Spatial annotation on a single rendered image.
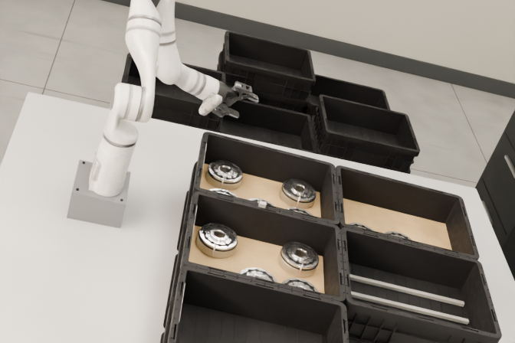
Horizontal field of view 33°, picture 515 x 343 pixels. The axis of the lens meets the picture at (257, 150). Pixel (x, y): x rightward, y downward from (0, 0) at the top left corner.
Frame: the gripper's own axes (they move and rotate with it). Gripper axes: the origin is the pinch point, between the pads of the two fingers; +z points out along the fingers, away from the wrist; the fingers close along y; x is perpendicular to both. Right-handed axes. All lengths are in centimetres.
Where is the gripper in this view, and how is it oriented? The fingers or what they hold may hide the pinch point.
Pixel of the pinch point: (246, 106)
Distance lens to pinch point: 273.1
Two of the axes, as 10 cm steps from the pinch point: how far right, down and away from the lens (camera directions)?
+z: 7.4, 3.2, 5.8
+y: -6.6, 4.9, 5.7
